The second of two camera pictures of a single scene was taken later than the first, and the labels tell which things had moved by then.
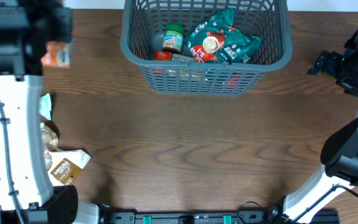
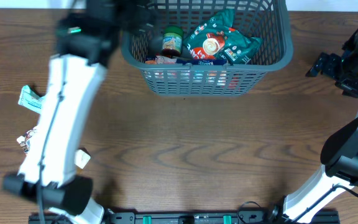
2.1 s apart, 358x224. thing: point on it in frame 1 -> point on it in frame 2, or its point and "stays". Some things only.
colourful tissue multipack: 58,54 -> 191,79
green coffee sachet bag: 215,40 stays
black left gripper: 69,19 -> 144,22
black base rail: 207,217 stays
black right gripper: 353,86 stays
